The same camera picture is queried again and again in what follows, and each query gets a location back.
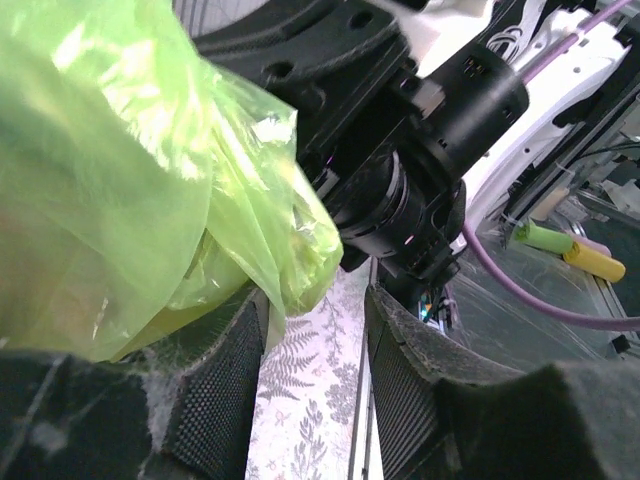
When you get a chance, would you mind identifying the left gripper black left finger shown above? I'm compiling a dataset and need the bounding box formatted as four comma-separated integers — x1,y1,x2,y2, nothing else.
1,287,265,479

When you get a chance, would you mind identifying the green bag roll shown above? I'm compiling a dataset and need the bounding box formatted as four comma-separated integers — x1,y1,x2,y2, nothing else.
514,222,574,255

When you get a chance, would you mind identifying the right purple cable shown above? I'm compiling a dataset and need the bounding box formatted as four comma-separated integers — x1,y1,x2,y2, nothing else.
459,0,640,331

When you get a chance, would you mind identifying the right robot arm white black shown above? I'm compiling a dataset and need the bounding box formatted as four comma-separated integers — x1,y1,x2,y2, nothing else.
175,1,532,280

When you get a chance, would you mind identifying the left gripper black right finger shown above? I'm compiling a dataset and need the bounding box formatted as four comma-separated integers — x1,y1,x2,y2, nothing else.
364,286,639,480

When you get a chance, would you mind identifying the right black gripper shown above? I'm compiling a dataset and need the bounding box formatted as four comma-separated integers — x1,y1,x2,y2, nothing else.
194,1,450,273

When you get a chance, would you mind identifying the yellow bag roll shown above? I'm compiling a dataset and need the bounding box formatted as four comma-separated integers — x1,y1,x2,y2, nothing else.
562,242,626,283

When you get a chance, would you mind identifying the green plastic trash bag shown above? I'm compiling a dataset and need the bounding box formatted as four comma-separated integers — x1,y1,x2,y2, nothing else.
1,1,343,361

